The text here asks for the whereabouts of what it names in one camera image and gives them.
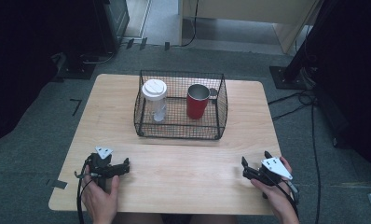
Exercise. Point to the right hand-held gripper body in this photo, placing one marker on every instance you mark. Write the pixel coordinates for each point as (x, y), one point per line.
(275, 168)

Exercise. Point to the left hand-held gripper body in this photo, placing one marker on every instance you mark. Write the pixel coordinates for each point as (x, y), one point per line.
(102, 165)

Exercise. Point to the person's right hand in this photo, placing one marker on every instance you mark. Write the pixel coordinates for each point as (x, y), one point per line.
(272, 196)

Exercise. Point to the person's left hand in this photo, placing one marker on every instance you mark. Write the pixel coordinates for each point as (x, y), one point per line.
(101, 202)

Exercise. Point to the black tape strip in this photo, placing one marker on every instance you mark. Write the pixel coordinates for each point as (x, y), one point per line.
(58, 184)
(167, 46)

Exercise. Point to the clear bottle with white lid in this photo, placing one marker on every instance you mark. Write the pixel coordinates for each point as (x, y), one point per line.
(155, 96)

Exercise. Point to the red metal cup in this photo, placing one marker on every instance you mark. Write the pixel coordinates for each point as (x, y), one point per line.
(196, 105)

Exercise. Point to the black slanted stand column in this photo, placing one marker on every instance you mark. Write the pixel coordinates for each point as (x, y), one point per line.
(311, 43)

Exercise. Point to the black cabinet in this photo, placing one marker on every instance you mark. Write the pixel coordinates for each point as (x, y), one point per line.
(112, 21)

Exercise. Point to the beige wooden cabinet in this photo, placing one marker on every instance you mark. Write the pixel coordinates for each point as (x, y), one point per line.
(252, 12)

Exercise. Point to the black stand base plate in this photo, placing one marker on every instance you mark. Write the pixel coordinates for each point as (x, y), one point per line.
(76, 70)
(286, 79)

